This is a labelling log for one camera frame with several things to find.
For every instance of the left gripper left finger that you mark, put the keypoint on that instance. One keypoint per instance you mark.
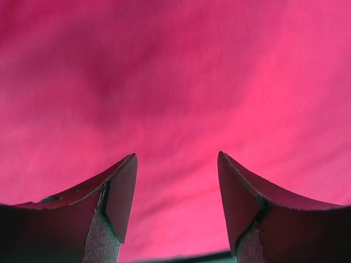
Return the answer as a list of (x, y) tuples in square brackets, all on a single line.
[(85, 223)]

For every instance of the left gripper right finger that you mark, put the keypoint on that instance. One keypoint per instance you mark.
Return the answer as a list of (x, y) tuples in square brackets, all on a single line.
[(267, 223)]

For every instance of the magenta polo shirt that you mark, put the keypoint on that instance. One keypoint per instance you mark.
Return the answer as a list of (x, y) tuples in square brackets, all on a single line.
[(84, 83)]

